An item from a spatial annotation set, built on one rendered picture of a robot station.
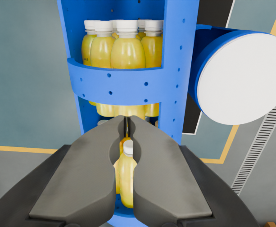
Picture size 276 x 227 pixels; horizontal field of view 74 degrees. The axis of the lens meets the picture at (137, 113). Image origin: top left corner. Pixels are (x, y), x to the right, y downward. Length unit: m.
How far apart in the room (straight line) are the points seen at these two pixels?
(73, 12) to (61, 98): 1.35
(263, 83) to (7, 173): 2.54
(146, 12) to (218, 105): 0.35
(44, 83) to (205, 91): 1.47
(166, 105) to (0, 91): 1.80
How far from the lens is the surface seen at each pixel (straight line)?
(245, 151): 2.35
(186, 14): 0.36
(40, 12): 1.68
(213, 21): 1.49
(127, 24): 0.36
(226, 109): 0.63
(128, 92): 0.33
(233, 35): 0.60
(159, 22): 0.41
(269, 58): 0.63
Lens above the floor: 1.54
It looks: 62 degrees down
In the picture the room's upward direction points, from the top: 178 degrees clockwise
